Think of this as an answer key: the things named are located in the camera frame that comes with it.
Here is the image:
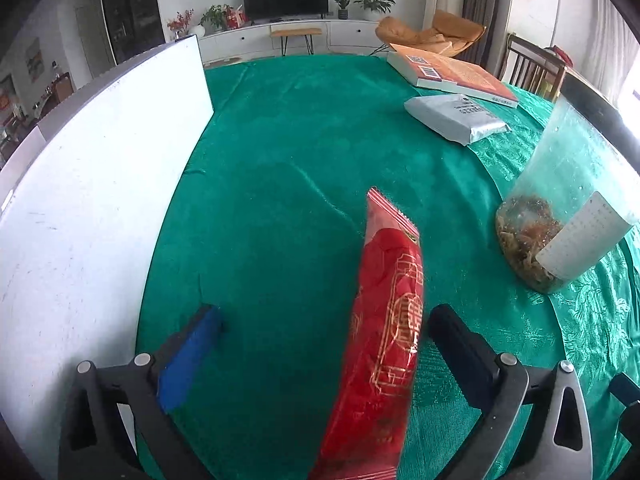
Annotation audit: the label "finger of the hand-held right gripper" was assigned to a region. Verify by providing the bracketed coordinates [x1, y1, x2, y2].
[609, 371, 640, 407]

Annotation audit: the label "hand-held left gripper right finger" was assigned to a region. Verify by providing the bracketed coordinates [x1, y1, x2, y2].
[427, 303, 593, 480]

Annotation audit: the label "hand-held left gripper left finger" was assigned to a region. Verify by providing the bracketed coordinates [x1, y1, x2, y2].
[59, 303, 223, 480]

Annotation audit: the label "red foil packet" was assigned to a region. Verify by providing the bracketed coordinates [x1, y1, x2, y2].
[307, 187, 426, 480]

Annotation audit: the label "white storage box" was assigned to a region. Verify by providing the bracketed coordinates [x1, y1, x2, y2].
[0, 34, 216, 480]

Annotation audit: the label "clear jar with black lid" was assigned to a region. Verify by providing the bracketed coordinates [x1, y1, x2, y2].
[495, 72, 640, 293]

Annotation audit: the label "green tablecloth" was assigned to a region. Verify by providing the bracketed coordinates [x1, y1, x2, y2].
[135, 55, 640, 480]

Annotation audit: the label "grey white pouch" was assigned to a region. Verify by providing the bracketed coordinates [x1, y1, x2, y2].
[404, 93, 512, 147]

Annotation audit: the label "orange book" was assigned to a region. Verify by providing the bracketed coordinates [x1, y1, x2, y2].
[386, 44, 520, 109]

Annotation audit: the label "wooden dining chair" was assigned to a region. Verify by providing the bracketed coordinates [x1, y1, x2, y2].
[37, 72, 76, 116]

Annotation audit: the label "wooden crib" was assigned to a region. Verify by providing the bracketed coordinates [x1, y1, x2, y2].
[497, 32, 568, 103]

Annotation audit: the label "orange lounge chair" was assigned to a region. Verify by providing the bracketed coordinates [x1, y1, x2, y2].
[375, 9, 487, 58]

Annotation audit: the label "white tv cabinet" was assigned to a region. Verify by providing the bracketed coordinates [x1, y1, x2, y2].
[192, 19, 388, 66]

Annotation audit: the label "red flowers in white vase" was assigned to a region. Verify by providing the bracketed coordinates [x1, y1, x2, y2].
[166, 9, 206, 38]

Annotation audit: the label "white door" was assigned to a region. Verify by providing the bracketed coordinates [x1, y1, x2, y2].
[75, 5, 116, 73]

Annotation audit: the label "white curtain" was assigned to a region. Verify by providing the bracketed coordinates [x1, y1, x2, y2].
[585, 0, 638, 106]

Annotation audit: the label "wooden stool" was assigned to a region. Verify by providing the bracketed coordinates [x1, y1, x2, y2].
[270, 27, 322, 56]

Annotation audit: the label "leafy potted plant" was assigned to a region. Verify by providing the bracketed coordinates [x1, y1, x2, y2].
[200, 4, 228, 32]

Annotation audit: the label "grey curtain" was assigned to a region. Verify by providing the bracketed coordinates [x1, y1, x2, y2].
[462, 0, 516, 68]

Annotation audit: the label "black display cabinet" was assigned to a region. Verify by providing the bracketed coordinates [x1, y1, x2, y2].
[98, 0, 166, 66]

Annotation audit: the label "large green potted plant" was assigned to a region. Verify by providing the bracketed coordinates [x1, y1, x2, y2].
[353, 0, 396, 22]

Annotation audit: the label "wall picture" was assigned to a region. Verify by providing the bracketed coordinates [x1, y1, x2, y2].
[25, 37, 43, 83]

